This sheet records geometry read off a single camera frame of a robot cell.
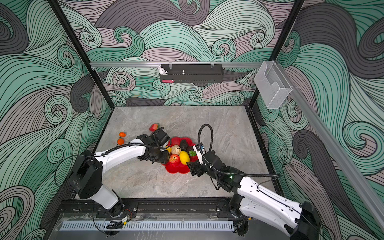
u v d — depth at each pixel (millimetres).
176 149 875
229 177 526
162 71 853
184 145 919
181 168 855
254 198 470
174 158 852
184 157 861
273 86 778
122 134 1006
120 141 976
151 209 744
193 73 942
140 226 697
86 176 437
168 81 886
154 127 1035
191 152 876
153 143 624
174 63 949
